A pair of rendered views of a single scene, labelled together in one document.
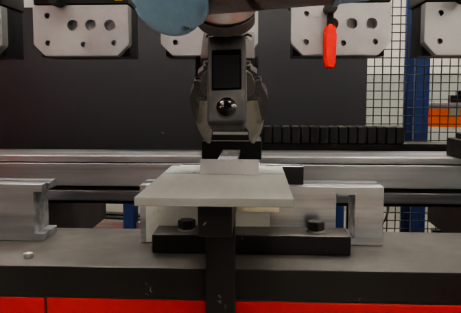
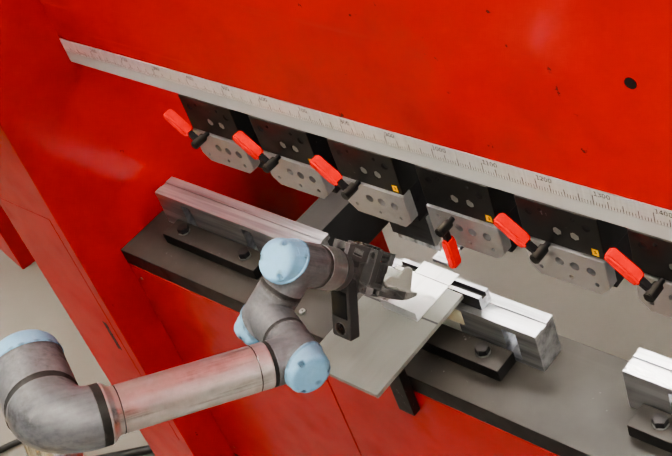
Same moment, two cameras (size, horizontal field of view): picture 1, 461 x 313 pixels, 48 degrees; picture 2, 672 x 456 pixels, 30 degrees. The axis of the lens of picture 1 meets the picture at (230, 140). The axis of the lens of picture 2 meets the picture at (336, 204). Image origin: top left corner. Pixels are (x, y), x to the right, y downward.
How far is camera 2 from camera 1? 2.00 m
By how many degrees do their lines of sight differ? 57
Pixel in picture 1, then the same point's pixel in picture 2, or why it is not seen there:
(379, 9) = (489, 230)
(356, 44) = (479, 246)
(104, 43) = (313, 189)
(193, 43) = (369, 208)
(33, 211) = not seen: hidden behind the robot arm
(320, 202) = (491, 329)
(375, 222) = (534, 356)
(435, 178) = not seen: outside the picture
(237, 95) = (345, 323)
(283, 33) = not seen: hidden behind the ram
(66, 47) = (291, 183)
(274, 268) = (431, 384)
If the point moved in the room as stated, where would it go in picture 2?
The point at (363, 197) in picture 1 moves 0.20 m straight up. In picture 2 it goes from (521, 338) to (498, 259)
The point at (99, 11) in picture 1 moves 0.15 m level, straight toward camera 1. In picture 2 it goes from (303, 169) to (269, 224)
